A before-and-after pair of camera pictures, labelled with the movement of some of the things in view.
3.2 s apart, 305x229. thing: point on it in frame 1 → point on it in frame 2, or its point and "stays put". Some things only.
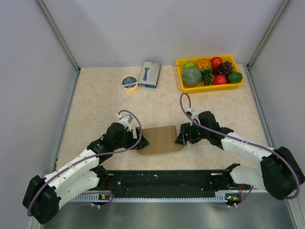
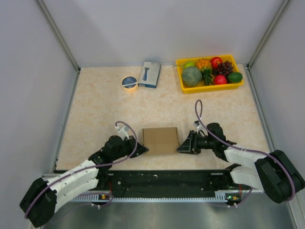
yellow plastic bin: x=181 y=64 stays put
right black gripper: x=187 y=128 → x=190 y=144
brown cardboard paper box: x=161 y=140 stays put
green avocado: x=235 y=77 stays put
